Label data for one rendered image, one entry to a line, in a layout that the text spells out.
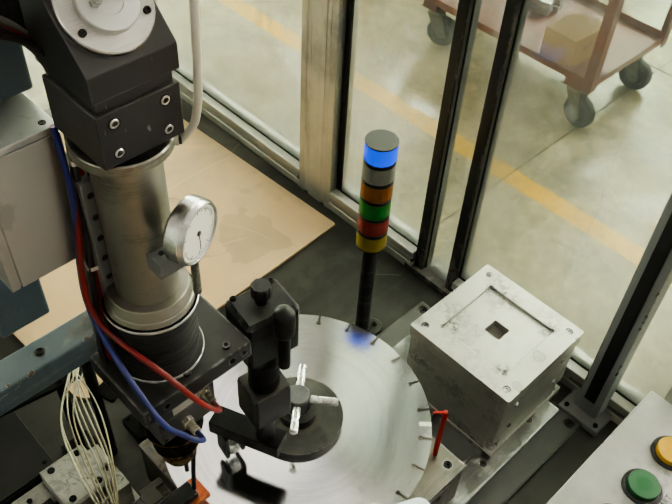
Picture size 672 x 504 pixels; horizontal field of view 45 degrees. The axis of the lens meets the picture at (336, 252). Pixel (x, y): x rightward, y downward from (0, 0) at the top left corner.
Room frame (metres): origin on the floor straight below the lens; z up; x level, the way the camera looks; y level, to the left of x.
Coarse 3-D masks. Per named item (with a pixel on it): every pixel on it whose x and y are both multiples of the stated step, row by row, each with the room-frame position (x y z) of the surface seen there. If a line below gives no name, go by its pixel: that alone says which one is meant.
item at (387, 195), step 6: (366, 186) 0.81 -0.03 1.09; (390, 186) 0.82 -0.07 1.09; (360, 192) 0.83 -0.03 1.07; (366, 192) 0.81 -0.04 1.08; (372, 192) 0.81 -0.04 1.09; (378, 192) 0.81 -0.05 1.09; (384, 192) 0.81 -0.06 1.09; (390, 192) 0.82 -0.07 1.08; (366, 198) 0.81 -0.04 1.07; (372, 198) 0.81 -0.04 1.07; (378, 198) 0.81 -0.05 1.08; (384, 198) 0.81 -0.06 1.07; (390, 198) 0.82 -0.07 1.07; (372, 204) 0.81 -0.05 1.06; (378, 204) 0.81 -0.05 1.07
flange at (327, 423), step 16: (304, 384) 0.58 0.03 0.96; (320, 384) 0.58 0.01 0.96; (288, 416) 0.52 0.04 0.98; (304, 416) 0.53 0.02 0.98; (320, 416) 0.54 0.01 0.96; (336, 416) 0.54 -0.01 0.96; (288, 432) 0.51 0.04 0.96; (304, 432) 0.51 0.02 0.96; (320, 432) 0.51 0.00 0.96; (336, 432) 0.52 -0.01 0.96; (288, 448) 0.49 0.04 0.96; (304, 448) 0.49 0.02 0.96; (320, 448) 0.49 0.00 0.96
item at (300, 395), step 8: (304, 368) 0.58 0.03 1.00; (304, 376) 0.57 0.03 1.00; (296, 384) 0.56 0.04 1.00; (296, 392) 0.54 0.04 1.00; (304, 392) 0.54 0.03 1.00; (296, 400) 0.53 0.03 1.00; (304, 400) 0.53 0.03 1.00; (312, 400) 0.53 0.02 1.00; (320, 400) 0.53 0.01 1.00; (328, 400) 0.53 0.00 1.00; (336, 400) 0.54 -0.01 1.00; (296, 408) 0.52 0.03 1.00; (304, 408) 0.53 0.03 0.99; (296, 416) 0.51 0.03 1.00; (296, 424) 0.50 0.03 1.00; (296, 432) 0.49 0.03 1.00
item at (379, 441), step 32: (320, 320) 0.69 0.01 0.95; (320, 352) 0.64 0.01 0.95; (352, 352) 0.64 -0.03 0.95; (384, 352) 0.65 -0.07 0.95; (224, 384) 0.58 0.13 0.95; (352, 384) 0.59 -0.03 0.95; (384, 384) 0.60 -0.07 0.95; (416, 384) 0.60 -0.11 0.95; (352, 416) 0.55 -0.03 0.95; (384, 416) 0.55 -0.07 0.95; (416, 416) 0.55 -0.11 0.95; (352, 448) 0.50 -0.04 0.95; (384, 448) 0.50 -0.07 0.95; (416, 448) 0.51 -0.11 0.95; (224, 480) 0.45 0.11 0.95; (256, 480) 0.45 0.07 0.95; (288, 480) 0.45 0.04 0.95; (320, 480) 0.46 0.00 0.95; (352, 480) 0.46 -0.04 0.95; (384, 480) 0.46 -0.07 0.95; (416, 480) 0.47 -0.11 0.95
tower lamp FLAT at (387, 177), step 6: (396, 162) 0.83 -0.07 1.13; (366, 168) 0.82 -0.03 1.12; (372, 168) 0.81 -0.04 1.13; (390, 168) 0.81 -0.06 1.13; (366, 174) 0.82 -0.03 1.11; (372, 174) 0.81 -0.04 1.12; (378, 174) 0.81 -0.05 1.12; (384, 174) 0.81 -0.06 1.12; (390, 174) 0.82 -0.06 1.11; (366, 180) 0.82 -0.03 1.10; (372, 180) 0.81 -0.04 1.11; (378, 180) 0.81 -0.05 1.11; (384, 180) 0.81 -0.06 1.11; (390, 180) 0.82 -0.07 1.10; (372, 186) 0.81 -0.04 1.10; (378, 186) 0.81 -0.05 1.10; (384, 186) 0.81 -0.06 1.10
